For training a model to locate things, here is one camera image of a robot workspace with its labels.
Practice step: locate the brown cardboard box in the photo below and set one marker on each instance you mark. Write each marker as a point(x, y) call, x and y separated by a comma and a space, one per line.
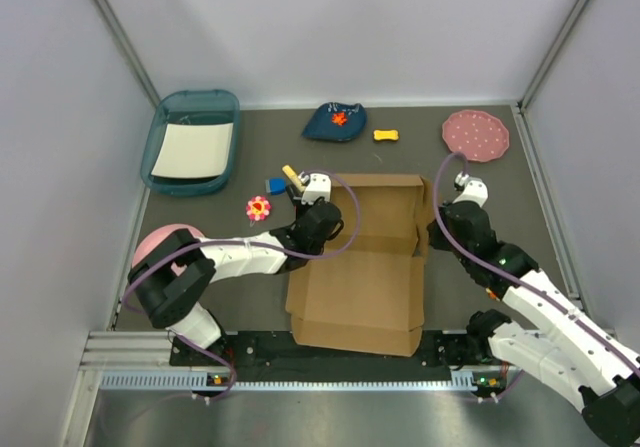
point(367, 295)

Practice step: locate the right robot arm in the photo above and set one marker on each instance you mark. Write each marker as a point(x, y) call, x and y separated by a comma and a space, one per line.
point(570, 354)

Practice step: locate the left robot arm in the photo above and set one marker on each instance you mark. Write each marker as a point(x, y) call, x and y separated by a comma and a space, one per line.
point(169, 281)

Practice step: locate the blue small eraser block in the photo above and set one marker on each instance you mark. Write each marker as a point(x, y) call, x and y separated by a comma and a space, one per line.
point(275, 186)

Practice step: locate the yellow pink marker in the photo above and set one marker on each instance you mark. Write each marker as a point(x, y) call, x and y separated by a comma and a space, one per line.
point(295, 188)

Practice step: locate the pink flower charm left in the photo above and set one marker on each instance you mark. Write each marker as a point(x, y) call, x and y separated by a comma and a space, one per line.
point(258, 209)

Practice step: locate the dark blue fish dish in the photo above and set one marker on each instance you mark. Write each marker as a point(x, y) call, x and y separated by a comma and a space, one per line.
point(336, 122)

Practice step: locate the yellow bone sponge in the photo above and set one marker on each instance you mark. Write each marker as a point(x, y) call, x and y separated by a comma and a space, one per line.
point(390, 135)

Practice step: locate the white paper sheet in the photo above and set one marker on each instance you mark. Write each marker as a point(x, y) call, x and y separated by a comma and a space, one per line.
point(194, 151)

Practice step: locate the teal plastic bin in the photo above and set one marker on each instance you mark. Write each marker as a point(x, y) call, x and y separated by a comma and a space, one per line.
point(190, 107)

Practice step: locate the plain pink plate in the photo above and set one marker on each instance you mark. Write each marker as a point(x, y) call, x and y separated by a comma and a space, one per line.
point(155, 238)

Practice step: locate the pink dotted plate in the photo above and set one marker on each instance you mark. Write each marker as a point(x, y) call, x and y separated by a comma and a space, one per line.
point(480, 136)

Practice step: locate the orange grey marker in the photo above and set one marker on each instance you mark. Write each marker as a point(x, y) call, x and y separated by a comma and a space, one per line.
point(492, 295)

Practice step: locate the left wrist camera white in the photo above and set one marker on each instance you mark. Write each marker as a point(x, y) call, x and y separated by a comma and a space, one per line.
point(316, 186)

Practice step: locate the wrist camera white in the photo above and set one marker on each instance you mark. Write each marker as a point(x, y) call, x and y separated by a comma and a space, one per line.
point(316, 186)
point(470, 189)

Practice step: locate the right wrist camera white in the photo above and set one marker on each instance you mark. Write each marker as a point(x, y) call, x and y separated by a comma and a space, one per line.
point(470, 189)

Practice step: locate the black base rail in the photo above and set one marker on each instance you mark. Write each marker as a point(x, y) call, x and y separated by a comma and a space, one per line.
point(275, 356)

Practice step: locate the aluminium frame profile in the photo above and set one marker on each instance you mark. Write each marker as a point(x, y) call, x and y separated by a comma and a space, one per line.
point(146, 361)

